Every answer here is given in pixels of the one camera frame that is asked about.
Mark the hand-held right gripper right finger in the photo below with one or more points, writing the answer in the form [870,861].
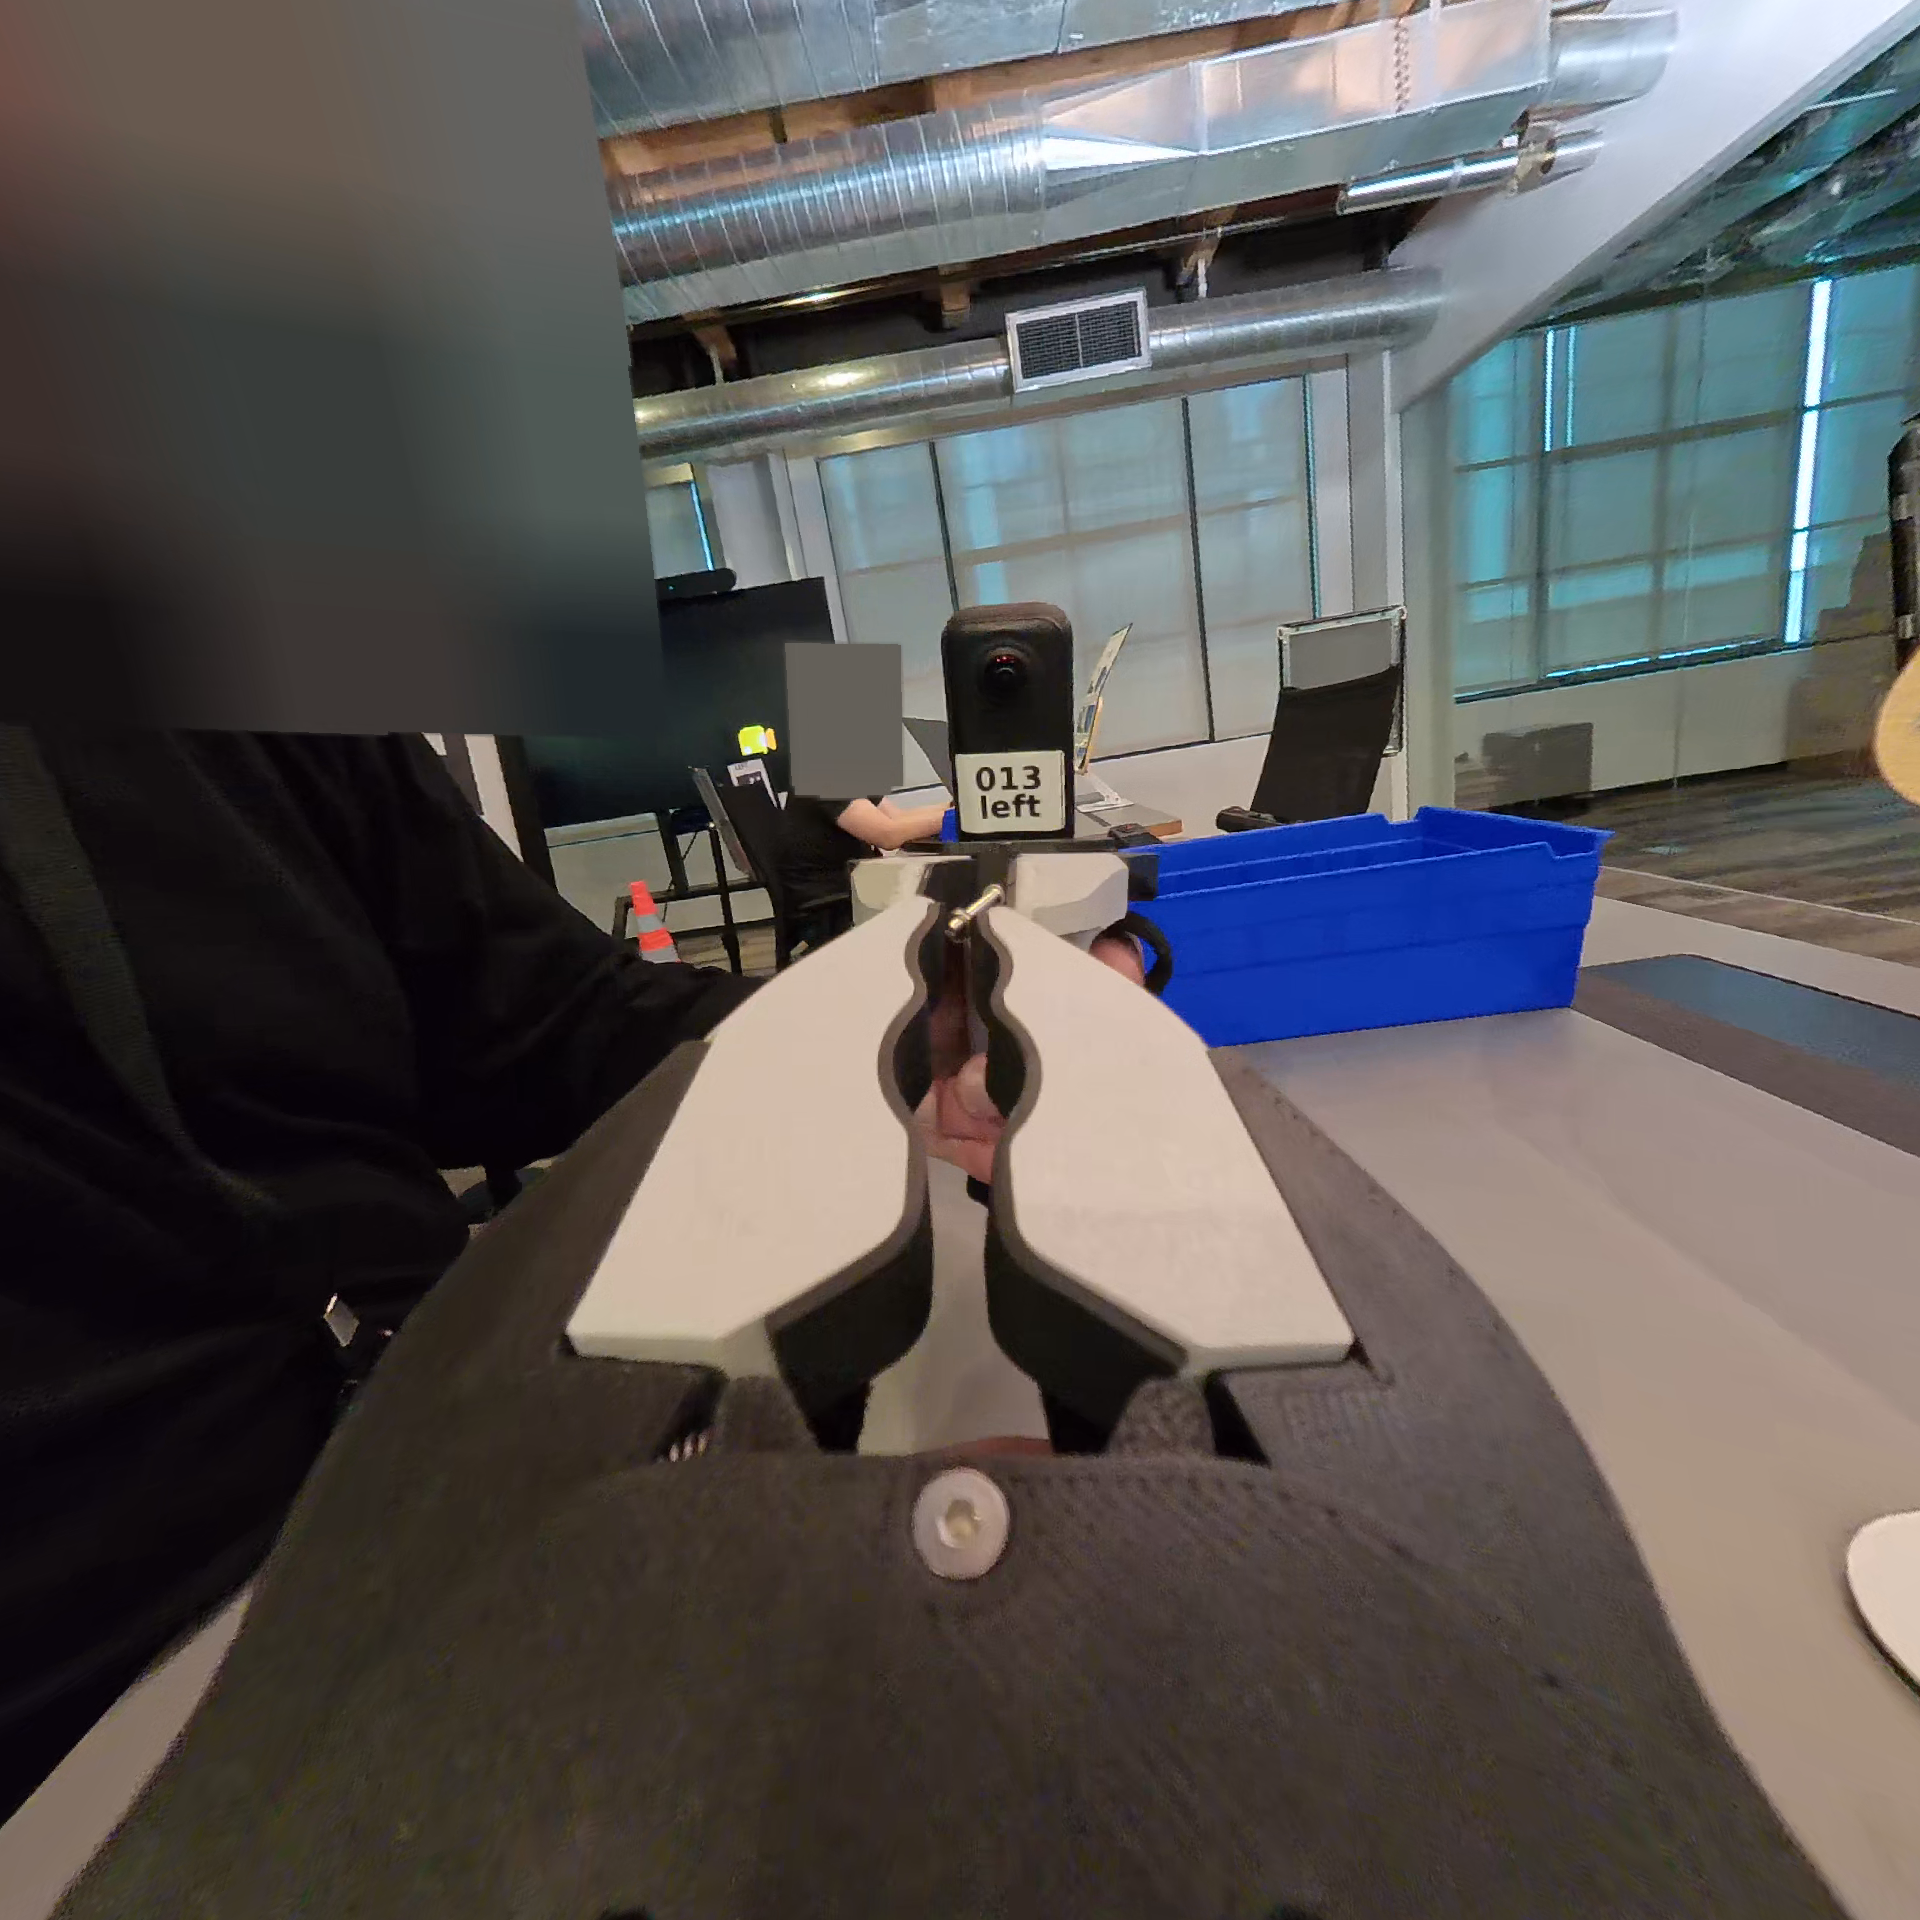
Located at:
[1171,1200]

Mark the person's left hand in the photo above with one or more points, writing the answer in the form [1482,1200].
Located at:
[962,1118]

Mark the orange traffic cone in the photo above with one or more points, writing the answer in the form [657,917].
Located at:
[654,932]

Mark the rectangular metal air duct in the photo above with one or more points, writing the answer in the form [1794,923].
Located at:
[1320,90]

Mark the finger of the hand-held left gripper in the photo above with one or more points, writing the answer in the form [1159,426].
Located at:
[886,892]
[1073,901]

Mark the small metal bolt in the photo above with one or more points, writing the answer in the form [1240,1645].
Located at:
[979,906]

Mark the blue plastic bin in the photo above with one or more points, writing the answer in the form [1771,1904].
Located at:
[1350,962]

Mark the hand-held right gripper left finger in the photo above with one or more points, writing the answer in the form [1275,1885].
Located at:
[750,1200]

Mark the black display screen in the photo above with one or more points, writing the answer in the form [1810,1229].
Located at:
[735,675]

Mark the wooden reading stand board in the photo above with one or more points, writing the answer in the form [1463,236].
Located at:
[1899,734]

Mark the white ceiling vent grille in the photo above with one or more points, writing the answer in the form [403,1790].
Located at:
[1076,342]

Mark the black mesh office chair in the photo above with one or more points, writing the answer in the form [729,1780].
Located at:
[1329,751]

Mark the person's left forearm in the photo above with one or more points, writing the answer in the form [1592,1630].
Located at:
[662,1004]

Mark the round metal air duct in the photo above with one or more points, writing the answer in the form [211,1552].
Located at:
[1200,323]
[840,195]

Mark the white metal stand base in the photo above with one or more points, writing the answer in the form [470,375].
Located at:
[1891,1598]

